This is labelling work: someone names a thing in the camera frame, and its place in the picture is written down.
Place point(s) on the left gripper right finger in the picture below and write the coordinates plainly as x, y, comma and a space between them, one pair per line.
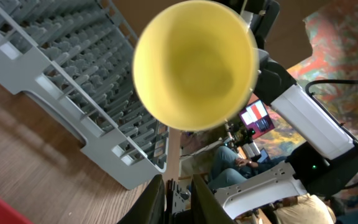
205, 209

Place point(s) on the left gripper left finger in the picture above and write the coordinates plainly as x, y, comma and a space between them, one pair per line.
149, 207

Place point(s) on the yellow cup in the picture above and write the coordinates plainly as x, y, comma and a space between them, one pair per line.
195, 65

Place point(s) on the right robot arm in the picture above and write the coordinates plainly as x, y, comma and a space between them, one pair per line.
321, 166

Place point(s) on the grey dishwasher rack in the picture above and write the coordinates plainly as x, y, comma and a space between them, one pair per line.
74, 59

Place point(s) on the seated person in background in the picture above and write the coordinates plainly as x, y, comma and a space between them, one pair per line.
229, 169

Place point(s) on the background monitor screen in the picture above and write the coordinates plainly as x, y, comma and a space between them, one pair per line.
256, 118

